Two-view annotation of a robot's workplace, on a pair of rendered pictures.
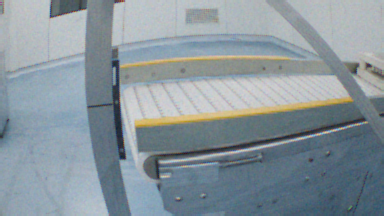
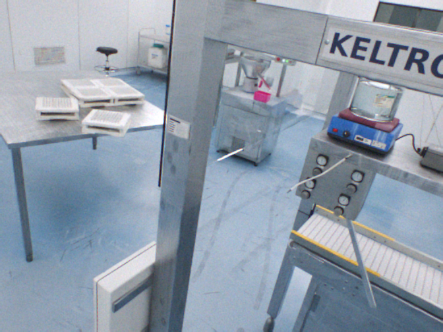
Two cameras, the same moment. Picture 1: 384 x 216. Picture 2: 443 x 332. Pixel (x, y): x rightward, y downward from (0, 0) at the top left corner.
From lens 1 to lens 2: 0.99 m
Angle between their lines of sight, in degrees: 41
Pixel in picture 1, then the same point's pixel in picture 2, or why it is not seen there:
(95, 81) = (304, 203)
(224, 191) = (308, 265)
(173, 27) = not seen: outside the picture
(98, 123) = (300, 218)
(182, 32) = not seen: outside the picture
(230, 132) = (314, 248)
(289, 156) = (335, 271)
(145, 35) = not seen: outside the picture
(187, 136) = (302, 242)
